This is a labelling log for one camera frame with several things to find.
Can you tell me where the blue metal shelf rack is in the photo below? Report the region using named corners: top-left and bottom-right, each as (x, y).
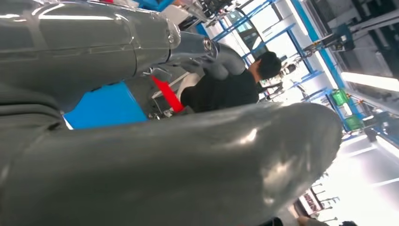
top-left (62, 81), bottom-right (149, 130)

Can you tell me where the person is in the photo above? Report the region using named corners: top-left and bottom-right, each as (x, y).
top-left (176, 51), bottom-right (283, 113)

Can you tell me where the red barrier belt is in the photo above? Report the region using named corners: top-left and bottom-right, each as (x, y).
top-left (151, 75), bottom-right (185, 113)

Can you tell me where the green plastic crate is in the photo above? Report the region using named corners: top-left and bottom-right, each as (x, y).
top-left (331, 89), bottom-right (349, 106)
top-left (345, 115), bottom-right (364, 131)

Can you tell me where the blue background rack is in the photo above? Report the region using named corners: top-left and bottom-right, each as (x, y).
top-left (199, 0), bottom-right (399, 147)

